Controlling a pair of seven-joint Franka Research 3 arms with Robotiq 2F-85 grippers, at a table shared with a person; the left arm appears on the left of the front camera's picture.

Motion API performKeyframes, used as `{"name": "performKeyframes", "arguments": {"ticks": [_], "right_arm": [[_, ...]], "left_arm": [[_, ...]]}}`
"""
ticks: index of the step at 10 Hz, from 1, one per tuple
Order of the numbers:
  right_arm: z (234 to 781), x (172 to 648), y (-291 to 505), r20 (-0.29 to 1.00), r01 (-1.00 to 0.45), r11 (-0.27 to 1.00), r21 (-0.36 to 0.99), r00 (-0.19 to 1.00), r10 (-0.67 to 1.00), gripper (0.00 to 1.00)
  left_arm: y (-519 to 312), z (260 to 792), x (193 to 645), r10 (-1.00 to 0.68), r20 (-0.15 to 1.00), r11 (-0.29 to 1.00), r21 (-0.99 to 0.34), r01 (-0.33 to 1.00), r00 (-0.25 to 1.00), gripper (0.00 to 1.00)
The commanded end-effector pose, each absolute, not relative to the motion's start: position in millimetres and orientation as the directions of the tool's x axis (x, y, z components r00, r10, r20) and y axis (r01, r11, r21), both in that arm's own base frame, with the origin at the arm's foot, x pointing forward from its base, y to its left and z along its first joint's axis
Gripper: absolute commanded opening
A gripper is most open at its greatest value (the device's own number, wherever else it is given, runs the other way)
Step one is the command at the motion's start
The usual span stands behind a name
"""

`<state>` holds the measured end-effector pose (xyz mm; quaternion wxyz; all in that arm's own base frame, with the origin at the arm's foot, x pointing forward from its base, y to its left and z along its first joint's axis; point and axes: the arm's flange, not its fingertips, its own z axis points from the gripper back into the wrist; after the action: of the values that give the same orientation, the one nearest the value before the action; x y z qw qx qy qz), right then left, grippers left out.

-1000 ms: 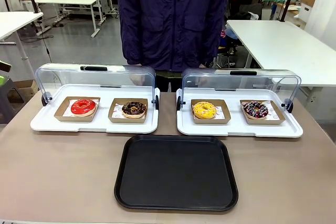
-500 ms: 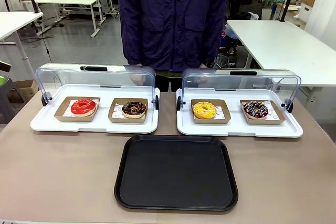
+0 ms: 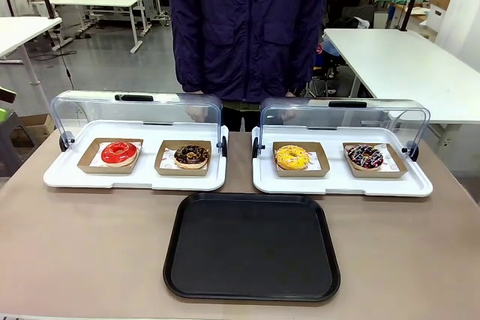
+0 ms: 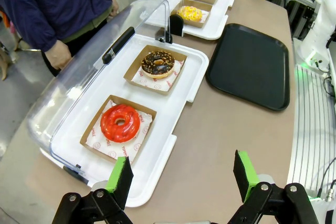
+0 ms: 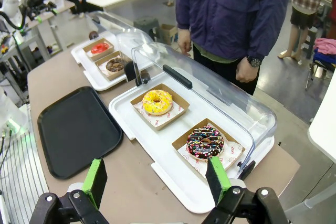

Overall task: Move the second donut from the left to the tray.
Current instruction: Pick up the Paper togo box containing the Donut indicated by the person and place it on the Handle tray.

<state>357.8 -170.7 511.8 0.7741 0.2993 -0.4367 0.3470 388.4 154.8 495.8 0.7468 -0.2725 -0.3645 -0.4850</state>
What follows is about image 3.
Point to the yellow glazed donut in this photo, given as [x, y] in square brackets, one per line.
[292, 156]

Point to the white table with round leg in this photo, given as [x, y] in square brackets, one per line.
[22, 31]

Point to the chocolate donut with nut bits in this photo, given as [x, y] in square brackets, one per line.
[191, 155]

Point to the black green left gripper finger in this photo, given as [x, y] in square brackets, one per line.
[3, 114]
[7, 94]

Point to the person's left hand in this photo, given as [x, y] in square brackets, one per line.
[289, 114]

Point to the person's right hand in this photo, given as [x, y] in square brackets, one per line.
[196, 112]

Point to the large white table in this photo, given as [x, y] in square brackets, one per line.
[405, 72]

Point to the brown cardboard donut tray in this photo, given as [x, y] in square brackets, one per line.
[88, 160]
[320, 164]
[395, 168]
[165, 166]

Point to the white display case base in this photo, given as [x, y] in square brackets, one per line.
[146, 181]
[337, 187]

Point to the dark donut with coloured sprinkles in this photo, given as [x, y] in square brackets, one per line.
[364, 156]

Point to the red glazed donut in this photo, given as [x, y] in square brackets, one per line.
[119, 154]

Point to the flat brown cardboard box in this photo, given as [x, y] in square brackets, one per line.
[37, 129]

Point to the clear display case lid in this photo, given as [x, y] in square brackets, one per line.
[157, 110]
[337, 115]

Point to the person in navy jacket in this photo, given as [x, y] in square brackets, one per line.
[247, 27]

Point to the black plastic serving tray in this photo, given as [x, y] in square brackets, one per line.
[251, 249]

